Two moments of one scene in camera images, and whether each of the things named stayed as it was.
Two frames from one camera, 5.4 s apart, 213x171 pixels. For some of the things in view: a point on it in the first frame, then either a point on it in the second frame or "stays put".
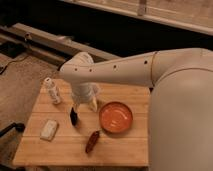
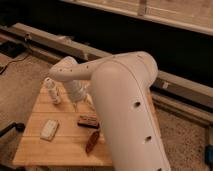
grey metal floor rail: (48, 46) stays put
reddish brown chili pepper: (92, 141) stays put
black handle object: (20, 127) stays put
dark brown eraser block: (73, 116) → (88, 120)
